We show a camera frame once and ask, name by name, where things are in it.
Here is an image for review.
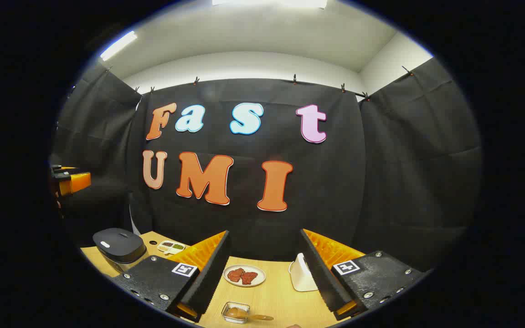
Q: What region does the wooden spoon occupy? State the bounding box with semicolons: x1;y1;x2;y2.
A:
225;307;274;322

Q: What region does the black rice cooker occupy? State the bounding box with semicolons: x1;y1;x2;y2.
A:
93;228;148;274

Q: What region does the black backdrop cloth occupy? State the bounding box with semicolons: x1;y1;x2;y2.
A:
51;57;482;274

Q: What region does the white divided grain dish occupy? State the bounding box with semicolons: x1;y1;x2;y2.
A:
157;240;185;255

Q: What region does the white toaster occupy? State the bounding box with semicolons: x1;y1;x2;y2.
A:
288;253;320;292

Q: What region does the long ceiling light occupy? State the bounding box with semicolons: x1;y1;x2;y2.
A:
211;0;328;9
100;31;138;61

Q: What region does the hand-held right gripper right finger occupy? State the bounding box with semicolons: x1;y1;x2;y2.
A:
299;229;427;320

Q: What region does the white round plate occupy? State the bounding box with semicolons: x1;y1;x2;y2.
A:
223;264;266;287

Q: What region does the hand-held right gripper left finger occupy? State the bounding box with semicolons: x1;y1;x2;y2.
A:
110;230;232;322

